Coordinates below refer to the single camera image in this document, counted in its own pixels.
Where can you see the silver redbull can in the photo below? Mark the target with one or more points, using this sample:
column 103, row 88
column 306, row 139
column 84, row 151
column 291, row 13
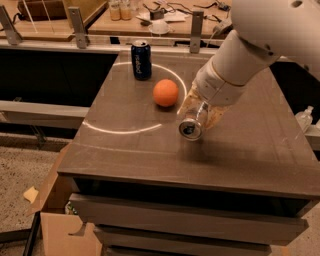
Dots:
column 193, row 123

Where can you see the white bowl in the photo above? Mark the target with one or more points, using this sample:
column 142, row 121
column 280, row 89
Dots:
column 159, row 27

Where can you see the orange drink bottle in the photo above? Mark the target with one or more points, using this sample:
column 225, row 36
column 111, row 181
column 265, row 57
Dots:
column 114, row 10
column 125, row 9

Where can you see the metal bracket middle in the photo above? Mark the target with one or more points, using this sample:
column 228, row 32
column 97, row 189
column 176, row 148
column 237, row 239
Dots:
column 78, row 27

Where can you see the metal bracket right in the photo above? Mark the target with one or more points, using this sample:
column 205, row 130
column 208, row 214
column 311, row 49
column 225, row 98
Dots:
column 196, row 30

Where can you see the clear plastic bottle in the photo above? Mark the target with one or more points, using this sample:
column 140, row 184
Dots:
column 304, row 118

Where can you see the brown wooden box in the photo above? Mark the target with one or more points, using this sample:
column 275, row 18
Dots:
column 41, row 10

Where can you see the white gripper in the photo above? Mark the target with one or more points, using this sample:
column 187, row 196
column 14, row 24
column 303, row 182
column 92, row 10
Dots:
column 218, row 86

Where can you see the metal bracket left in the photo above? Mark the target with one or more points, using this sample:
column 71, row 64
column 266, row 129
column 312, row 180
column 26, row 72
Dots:
column 12, row 35

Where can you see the blue pepsi can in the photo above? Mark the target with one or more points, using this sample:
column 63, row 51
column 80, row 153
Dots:
column 141, row 59

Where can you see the white power strip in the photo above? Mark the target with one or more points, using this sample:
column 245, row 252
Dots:
column 223, row 27

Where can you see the orange fruit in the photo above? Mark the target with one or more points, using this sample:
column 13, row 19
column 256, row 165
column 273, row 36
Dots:
column 165, row 93

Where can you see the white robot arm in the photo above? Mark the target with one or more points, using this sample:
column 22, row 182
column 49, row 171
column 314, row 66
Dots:
column 263, row 31

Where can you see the cardboard box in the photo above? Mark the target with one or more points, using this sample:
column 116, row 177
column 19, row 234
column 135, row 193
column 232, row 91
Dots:
column 62, row 234

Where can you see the metal bracket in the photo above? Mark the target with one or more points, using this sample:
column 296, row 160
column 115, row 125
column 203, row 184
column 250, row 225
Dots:
column 196, row 30
column 12, row 35
column 78, row 27

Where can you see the grey drawer cabinet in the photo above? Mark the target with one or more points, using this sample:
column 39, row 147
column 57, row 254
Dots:
column 244, row 187

